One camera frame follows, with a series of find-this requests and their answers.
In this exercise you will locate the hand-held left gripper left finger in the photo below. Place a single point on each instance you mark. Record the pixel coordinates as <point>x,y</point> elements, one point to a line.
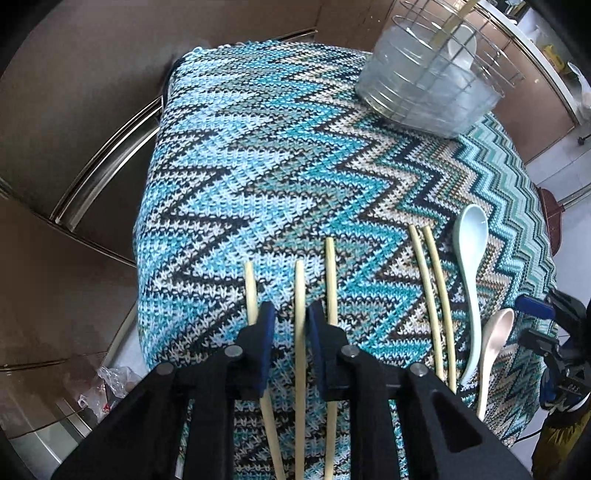
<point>267,341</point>

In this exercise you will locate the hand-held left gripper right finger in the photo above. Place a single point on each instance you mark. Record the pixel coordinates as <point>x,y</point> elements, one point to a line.
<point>318,341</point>

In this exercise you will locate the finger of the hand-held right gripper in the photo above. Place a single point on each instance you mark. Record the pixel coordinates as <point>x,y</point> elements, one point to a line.
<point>539,340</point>
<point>535,307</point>

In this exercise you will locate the pale bamboo chopstick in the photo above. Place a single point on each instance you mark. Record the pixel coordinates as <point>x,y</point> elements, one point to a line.
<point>251,295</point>
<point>300,323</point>
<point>427,295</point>
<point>455,23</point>
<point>330,277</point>
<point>441,295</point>

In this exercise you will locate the light blue ceramic spoon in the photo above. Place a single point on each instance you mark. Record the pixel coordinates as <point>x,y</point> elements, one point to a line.
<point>471,277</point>

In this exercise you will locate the person's right hand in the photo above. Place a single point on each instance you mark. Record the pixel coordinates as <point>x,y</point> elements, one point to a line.
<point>548,392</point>

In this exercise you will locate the yellow clothing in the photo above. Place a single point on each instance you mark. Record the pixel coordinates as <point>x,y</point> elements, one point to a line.
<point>554,438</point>

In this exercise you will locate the dark red stool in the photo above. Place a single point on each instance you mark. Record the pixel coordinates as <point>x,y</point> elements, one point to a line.
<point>551,207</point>

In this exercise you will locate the crumpled clear plastic bag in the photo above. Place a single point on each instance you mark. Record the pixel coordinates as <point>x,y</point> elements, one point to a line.
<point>111,383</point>

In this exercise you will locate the zigzag knitted tablecloth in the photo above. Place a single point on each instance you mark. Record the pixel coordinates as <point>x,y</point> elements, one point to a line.
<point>277,161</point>

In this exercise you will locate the white kitchen countertop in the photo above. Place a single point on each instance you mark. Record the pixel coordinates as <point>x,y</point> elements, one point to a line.
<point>556,83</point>

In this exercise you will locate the white ceramic spoon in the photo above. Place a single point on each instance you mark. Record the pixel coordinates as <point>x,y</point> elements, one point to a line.
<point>461,46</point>

